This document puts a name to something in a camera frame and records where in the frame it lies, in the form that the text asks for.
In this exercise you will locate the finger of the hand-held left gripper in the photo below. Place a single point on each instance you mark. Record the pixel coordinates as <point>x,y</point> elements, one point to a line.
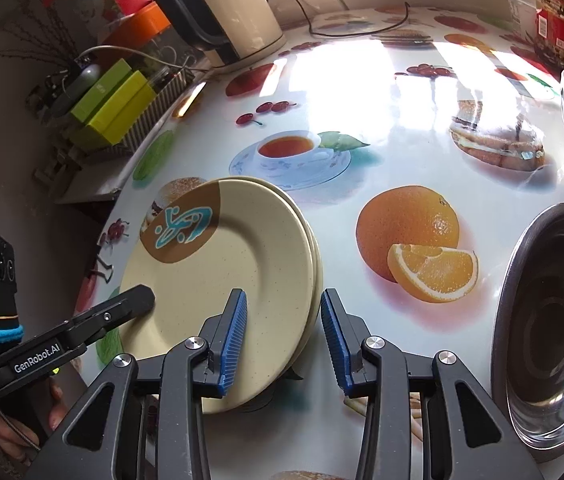
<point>116,310</point>

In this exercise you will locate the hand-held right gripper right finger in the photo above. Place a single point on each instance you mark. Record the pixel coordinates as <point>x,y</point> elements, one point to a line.
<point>334,345</point>

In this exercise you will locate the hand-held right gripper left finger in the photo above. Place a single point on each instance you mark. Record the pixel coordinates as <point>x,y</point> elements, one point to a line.
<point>234,340</point>

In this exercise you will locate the beige plate with blue motif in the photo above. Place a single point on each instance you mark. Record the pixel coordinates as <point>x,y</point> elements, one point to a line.
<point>242,270</point>
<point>319,267</point>

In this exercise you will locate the stainless steel bowl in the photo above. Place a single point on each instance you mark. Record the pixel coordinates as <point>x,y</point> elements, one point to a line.
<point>552,335</point>

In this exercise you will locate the person's left hand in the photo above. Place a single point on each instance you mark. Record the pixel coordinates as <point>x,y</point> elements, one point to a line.
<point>57,410</point>

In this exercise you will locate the black binder clip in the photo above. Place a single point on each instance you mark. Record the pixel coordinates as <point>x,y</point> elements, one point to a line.
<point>104,267</point>

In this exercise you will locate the grey side shelf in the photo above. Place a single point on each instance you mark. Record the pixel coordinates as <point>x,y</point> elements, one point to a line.
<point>91,180</point>

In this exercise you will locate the lime green box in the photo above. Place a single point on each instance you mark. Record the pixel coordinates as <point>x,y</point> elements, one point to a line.
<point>121,115</point>

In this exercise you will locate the striped storage box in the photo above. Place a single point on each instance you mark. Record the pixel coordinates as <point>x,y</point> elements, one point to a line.
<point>161,105</point>

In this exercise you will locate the food print tablecloth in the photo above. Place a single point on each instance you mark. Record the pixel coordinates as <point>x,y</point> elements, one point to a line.
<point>387,125</point>

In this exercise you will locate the grey oval device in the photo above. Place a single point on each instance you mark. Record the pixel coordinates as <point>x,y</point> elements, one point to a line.
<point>81,80</point>

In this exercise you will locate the dry twig bouquet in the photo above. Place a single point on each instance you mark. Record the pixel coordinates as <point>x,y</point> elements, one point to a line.
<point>41,35</point>

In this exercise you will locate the orange plastic tray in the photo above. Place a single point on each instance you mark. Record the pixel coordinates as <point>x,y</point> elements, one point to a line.
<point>136,27</point>

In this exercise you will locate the cream electric kettle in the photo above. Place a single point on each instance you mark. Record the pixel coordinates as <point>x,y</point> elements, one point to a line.
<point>232,15</point>

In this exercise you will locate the red label sauce jar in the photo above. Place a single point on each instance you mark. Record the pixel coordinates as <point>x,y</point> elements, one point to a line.
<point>552,25</point>

